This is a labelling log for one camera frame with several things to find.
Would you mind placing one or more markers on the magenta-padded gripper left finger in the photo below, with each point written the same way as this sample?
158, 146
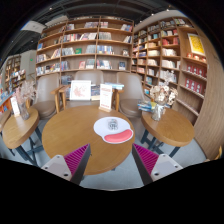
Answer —
55, 165

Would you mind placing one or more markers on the white mouse pad red rest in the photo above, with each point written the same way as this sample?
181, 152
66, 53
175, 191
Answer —
100, 128

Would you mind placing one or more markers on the dark cover book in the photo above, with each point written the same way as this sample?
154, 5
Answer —
95, 92

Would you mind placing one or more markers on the white framed red print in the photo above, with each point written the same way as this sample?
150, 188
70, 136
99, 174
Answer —
80, 90

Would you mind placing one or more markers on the stack of colourful books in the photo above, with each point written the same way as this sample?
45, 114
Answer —
145, 106

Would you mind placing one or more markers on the white table sign red print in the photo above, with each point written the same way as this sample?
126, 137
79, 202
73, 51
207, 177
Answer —
106, 96

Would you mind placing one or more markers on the beige armchair wooden arms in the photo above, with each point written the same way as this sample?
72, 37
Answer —
130, 100
88, 76
45, 105

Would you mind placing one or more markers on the light blue book stack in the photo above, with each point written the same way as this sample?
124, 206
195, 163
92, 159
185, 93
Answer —
116, 86

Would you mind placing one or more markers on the round wooden side table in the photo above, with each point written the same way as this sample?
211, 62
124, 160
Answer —
170, 128
20, 130

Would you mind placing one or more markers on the distant small bookshelf unit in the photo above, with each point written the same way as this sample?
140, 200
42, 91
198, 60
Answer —
15, 71

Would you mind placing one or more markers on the transparent computer mouse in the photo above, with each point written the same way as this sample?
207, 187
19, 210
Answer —
112, 124

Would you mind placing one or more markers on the small white card sign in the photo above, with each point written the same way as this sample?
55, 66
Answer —
15, 106

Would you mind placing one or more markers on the white hanging ceiling sign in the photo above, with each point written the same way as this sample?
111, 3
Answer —
32, 26

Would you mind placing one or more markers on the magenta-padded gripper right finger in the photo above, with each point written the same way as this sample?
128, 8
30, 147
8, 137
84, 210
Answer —
166, 164

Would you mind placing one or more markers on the glass vase pale dried flowers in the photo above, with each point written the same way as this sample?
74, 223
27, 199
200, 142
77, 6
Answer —
157, 111

